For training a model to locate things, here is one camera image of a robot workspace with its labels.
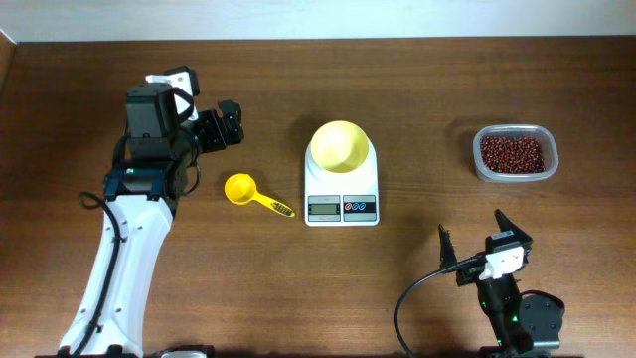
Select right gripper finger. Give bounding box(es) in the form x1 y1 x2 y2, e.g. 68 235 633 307
494 209 530 240
438 224 458 272

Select yellow measuring scoop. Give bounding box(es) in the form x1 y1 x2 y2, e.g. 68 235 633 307
224 173 295 218

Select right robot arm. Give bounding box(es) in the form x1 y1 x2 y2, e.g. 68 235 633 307
438 210 565 358

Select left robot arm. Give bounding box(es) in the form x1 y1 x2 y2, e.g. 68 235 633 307
57 83 244 357

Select white digital kitchen scale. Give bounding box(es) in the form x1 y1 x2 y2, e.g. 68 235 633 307
304 140 380 227

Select pale yellow bowl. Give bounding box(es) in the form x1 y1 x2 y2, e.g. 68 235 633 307
309 120 370 174

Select red beans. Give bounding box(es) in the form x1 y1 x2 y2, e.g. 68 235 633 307
480 136 545 174

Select clear plastic container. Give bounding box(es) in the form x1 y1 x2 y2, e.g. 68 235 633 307
473 124 559 184

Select right black cable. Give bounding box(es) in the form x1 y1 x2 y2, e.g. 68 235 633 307
393 255 488 358

